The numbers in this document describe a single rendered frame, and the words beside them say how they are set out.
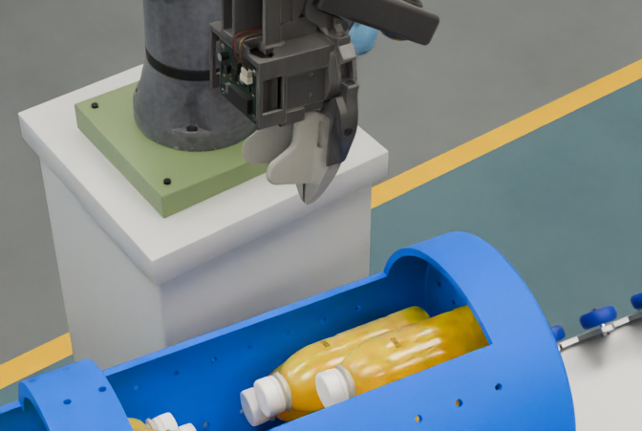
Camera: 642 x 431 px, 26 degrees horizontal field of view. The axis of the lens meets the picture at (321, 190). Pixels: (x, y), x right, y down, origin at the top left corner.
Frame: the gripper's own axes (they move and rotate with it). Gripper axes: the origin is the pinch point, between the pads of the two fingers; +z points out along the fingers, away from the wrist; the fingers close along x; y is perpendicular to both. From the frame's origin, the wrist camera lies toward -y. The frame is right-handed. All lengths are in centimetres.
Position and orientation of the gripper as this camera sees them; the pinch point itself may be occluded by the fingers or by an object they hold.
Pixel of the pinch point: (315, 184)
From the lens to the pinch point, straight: 106.5
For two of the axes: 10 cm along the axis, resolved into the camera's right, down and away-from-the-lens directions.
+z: -0.3, 8.4, 5.4
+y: -8.5, 2.7, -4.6
